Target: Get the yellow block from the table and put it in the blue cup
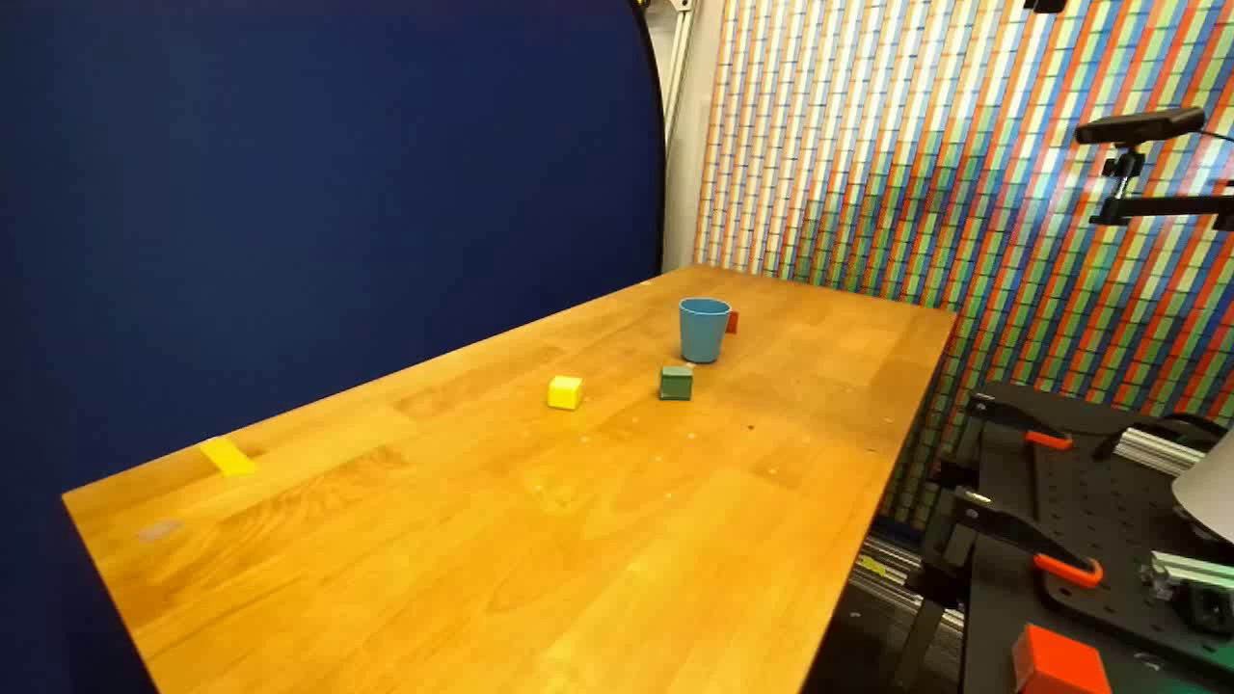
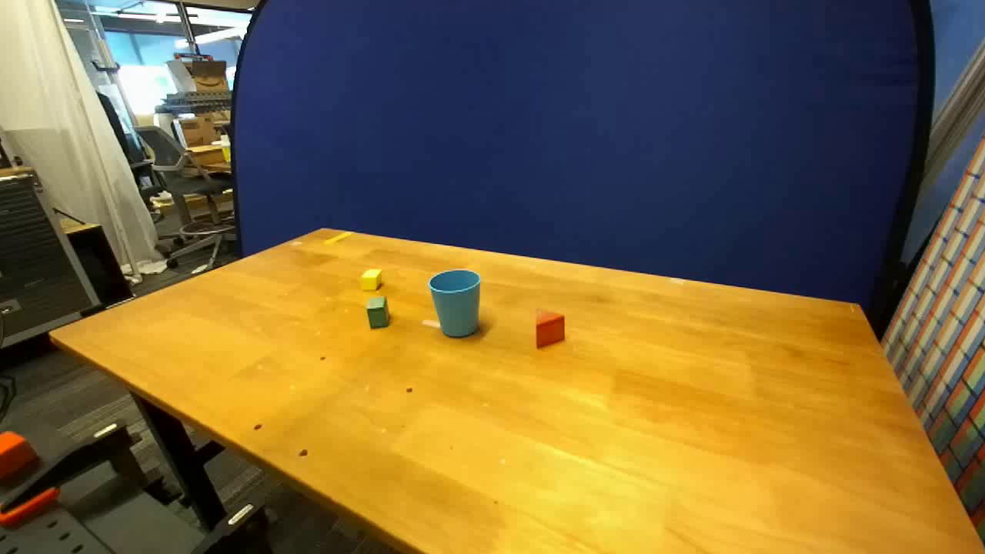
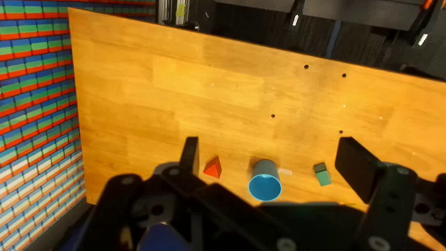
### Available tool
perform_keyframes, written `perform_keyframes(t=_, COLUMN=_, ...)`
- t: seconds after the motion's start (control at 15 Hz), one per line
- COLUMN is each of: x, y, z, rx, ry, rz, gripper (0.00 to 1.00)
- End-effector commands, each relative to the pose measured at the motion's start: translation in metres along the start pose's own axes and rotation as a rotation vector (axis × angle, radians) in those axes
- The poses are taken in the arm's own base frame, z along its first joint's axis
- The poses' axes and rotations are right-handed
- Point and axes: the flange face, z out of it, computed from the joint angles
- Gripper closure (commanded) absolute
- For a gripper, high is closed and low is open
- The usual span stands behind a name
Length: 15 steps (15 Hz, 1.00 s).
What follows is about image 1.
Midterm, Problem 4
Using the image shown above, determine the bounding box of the yellow tape strip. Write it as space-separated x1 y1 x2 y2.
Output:
201 437 255 478

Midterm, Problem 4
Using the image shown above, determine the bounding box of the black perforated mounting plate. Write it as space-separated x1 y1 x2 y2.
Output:
957 387 1234 694

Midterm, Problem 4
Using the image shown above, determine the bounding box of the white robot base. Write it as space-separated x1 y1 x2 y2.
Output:
1171 433 1234 543

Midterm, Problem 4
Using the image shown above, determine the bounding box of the blue cup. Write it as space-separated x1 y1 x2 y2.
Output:
678 296 730 363

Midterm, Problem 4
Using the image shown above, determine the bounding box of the orange-handled clamp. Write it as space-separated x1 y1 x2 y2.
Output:
957 487 1106 590
969 392 1077 450

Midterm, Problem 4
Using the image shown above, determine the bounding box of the green block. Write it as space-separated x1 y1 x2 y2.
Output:
660 363 696 401

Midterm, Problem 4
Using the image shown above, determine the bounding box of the black camera on stand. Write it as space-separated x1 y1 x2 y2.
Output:
1071 110 1234 230

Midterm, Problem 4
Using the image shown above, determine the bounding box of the yellow block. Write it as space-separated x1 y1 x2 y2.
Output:
547 373 581 408

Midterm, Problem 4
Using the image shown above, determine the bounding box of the lower orange-handled clamp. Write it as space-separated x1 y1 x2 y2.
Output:
957 487 1106 590

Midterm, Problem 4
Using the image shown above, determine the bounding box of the upper orange-handled clamp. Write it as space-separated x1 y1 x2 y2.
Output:
969 392 1077 450

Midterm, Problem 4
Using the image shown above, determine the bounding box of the red box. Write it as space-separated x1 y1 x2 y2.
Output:
1011 624 1110 694

